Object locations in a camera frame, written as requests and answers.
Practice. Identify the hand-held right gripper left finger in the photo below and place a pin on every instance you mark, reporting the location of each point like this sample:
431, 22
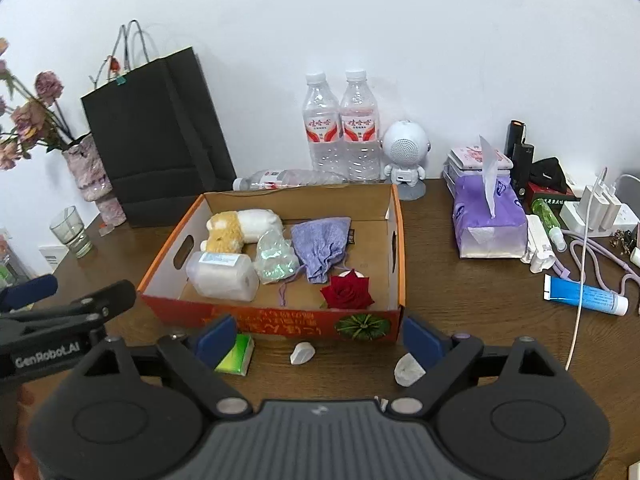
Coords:
217, 342

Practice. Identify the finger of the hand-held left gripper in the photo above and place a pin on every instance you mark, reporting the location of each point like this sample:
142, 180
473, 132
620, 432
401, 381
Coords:
110, 297
35, 290

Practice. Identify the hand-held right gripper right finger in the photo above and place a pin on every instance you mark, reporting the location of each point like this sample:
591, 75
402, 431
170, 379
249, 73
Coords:
420, 342

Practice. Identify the green packet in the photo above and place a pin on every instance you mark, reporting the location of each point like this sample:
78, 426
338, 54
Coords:
239, 357

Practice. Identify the white tissue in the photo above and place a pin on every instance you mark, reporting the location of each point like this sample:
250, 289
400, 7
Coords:
407, 371
301, 353

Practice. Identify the red cardboard box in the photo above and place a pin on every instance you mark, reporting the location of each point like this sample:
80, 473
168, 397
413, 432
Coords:
280, 322

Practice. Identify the white cylindrical packet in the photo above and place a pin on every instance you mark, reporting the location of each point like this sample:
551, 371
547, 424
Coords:
225, 275

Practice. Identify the red rose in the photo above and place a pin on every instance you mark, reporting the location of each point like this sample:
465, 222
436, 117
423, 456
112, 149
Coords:
347, 292

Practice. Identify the clear plastic bag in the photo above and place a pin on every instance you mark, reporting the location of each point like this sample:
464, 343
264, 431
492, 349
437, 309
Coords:
275, 260

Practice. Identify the yellow and white plush toy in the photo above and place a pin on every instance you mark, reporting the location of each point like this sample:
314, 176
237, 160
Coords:
225, 232

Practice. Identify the colourful packets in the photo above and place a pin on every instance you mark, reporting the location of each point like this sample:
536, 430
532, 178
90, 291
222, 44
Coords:
10, 265

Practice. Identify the clear glass cup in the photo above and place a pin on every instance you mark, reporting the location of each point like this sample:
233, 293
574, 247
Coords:
72, 235

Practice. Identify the small clear pink piece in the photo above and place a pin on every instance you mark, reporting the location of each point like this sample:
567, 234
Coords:
107, 230

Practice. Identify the pink stone vase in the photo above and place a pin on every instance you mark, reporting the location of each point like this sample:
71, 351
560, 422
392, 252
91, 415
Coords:
90, 170

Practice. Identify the purple tissue pack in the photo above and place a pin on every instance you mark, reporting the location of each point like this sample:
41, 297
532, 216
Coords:
487, 215

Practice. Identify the white plastic case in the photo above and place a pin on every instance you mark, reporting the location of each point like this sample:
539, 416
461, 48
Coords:
537, 255

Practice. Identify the black paper bag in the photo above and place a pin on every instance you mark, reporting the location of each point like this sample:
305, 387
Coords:
160, 150

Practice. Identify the blue and white tube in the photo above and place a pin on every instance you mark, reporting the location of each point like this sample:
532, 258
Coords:
585, 296

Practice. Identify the green spray bottle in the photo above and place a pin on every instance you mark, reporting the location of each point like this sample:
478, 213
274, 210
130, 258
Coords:
545, 215

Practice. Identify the lying clear water bottle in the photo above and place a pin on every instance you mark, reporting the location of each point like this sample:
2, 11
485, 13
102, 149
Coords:
290, 179

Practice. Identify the pink patterned tissue pack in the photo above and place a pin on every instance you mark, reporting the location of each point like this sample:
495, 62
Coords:
465, 155

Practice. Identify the white robot speaker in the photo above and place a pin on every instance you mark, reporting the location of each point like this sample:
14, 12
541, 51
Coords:
406, 147

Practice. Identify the red and green box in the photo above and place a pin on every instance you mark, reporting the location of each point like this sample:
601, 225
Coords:
550, 195

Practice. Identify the dried pink flowers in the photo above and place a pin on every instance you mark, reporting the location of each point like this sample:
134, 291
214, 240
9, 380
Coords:
47, 85

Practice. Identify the black rectangular box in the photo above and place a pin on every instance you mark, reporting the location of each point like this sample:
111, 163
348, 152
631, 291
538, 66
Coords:
524, 165

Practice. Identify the black cloth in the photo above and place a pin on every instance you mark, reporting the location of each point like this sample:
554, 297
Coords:
547, 175

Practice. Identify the clear water bottle red label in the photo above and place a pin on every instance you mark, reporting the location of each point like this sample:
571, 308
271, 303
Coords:
322, 130
360, 130

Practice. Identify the bunch of keys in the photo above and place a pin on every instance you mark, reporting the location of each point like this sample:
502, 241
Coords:
622, 242

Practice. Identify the small white item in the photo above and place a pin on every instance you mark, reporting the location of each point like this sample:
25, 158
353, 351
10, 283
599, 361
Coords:
635, 256

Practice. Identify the white power strip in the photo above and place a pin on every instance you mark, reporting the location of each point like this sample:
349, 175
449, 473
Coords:
627, 217

